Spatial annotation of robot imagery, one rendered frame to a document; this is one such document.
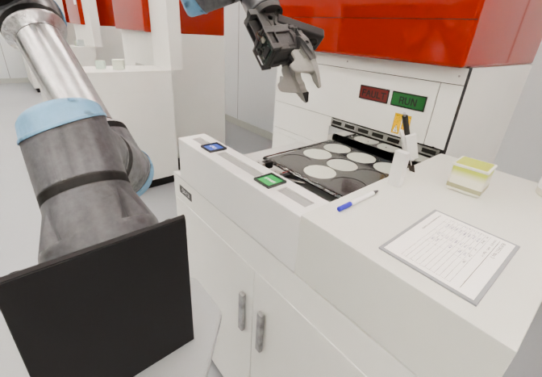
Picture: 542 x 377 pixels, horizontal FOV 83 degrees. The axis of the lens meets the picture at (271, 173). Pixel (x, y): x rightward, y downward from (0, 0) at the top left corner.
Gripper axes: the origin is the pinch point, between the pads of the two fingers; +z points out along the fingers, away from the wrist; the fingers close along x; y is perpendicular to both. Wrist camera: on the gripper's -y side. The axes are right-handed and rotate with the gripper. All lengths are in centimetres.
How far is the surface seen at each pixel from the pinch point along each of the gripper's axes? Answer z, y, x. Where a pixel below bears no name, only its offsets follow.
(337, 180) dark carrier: 17.9, -13.7, -24.7
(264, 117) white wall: -112, -149, -282
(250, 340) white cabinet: 49, 22, -48
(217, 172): 3.2, 17.5, -28.6
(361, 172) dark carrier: 18.4, -24.7, -26.4
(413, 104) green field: 6, -48, -17
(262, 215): 19.0, 15.3, -16.8
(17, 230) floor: -46, 106, -198
